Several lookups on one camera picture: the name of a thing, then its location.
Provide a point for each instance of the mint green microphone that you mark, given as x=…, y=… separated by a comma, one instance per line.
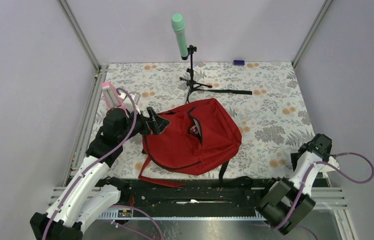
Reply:
x=178, y=25

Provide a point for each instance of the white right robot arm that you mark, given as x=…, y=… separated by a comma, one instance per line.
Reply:
x=285, y=202

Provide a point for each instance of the pink capped marker set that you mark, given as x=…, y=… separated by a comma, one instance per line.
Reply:
x=194, y=130

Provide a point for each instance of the red student backpack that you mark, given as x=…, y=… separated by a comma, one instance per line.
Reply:
x=177, y=151

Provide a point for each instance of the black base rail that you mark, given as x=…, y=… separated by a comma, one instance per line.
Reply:
x=194, y=199

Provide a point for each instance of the black mini tripod stand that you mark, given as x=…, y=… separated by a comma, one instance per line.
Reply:
x=192, y=85

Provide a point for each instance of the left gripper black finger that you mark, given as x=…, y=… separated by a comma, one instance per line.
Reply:
x=147, y=125
x=160, y=123

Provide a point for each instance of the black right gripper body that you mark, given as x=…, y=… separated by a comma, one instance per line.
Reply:
x=294, y=156

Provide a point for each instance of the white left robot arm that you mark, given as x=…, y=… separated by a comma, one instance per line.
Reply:
x=88, y=194

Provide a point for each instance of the small blue block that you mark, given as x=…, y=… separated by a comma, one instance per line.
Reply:
x=238, y=62

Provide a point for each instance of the pink metronome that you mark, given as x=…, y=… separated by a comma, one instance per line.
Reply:
x=111, y=97

